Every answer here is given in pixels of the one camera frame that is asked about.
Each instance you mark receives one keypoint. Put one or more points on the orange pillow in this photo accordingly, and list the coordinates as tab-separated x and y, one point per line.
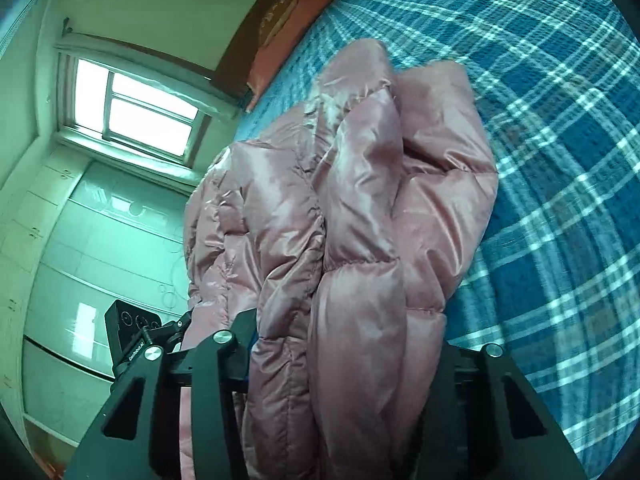
272	72

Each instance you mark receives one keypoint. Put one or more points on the dark wooden headboard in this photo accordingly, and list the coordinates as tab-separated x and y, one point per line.
237	57

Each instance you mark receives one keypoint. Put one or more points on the bed with blue plaid sheet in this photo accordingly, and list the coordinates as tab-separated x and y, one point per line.
550	110

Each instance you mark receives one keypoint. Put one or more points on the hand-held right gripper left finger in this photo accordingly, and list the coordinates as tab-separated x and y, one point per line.
235	342

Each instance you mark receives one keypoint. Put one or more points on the window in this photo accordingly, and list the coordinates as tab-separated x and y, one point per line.
145	115

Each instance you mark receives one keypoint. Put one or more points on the brown patterned cushion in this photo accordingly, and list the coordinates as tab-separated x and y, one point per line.
277	17

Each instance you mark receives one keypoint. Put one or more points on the pink down jacket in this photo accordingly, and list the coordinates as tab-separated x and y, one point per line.
360	185

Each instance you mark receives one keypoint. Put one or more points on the white wardrobe with circle pattern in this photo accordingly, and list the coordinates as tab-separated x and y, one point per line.
100	240

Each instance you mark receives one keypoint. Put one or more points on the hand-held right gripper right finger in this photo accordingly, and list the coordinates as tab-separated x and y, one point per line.
462	372

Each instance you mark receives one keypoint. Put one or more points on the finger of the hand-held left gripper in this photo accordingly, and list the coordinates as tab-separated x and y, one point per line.
180	332

